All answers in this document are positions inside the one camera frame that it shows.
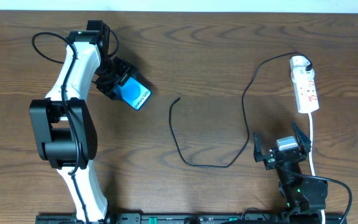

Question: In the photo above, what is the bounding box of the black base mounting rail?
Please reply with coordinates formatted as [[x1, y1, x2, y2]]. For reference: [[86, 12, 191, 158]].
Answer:
[[35, 212, 348, 224]]

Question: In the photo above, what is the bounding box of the black USB charging cable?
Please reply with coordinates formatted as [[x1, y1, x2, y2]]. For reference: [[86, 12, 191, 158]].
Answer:
[[168, 51, 313, 169]]

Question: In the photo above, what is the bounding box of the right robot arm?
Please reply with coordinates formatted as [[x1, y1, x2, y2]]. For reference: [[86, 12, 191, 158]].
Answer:
[[254, 123, 328, 223]]

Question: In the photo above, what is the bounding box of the white power strip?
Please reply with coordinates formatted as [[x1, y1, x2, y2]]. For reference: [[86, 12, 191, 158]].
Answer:
[[291, 67, 319, 114]]

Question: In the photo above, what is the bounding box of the white USB charger adapter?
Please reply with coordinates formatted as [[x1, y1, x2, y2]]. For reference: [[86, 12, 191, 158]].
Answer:
[[290, 55, 311, 70]]

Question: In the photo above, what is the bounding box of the blue screen Galaxy smartphone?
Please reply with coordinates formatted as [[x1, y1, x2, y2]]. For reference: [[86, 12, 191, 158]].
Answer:
[[118, 77, 152, 111]]

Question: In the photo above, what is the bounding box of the white power strip cord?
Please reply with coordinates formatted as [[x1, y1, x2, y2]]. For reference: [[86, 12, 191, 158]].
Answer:
[[307, 112, 326, 224]]

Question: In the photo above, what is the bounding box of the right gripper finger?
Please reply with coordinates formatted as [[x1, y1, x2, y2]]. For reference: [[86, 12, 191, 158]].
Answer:
[[291, 121, 311, 152], [254, 131, 263, 157]]

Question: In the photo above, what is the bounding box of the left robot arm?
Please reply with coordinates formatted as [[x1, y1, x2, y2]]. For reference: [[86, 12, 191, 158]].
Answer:
[[29, 20, 151, 223]]

